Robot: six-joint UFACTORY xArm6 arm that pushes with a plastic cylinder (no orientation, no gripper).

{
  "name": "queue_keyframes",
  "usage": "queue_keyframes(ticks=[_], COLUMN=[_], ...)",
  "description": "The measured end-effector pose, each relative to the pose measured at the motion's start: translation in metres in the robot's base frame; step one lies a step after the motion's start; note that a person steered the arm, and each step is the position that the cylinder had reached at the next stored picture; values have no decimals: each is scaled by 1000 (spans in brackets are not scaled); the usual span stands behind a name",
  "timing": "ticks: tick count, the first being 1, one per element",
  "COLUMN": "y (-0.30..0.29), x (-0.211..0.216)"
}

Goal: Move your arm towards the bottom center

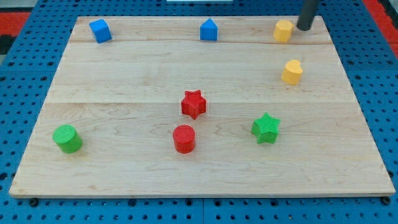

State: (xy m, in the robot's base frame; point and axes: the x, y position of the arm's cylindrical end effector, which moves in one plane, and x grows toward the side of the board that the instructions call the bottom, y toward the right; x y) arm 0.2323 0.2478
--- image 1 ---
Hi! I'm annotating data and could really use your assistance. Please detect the yellow heart block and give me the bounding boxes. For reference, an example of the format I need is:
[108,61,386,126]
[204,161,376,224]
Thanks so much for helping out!
[281,60,303,85]

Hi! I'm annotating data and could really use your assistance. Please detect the light wooden board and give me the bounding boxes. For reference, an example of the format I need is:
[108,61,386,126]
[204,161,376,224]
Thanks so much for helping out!
[9,16,395,198]

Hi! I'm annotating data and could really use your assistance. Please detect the yellow hexagon block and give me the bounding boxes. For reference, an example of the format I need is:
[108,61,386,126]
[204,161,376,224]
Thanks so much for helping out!
[273,20,294,42]

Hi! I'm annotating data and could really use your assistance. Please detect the green cylinder block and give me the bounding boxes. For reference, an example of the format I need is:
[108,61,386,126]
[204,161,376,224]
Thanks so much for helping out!
[52,124,83,154]

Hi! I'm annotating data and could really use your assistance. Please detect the red star block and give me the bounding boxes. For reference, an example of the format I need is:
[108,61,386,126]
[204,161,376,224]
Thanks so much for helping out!
[181,90,206,119]

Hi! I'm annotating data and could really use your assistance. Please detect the blue cube block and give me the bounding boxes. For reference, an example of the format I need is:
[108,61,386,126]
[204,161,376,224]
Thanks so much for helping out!
[89,19,112,44]

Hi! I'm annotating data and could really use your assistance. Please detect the green star block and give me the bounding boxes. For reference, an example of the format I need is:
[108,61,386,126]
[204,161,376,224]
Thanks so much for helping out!
[251,113,280,144]

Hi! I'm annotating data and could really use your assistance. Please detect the red cylinder block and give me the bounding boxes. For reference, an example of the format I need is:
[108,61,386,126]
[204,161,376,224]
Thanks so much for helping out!
[172,124,195,154]

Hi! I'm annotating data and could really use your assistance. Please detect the blue pentagon house block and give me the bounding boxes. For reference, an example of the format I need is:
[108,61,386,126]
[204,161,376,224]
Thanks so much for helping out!
[200,18,218,41]

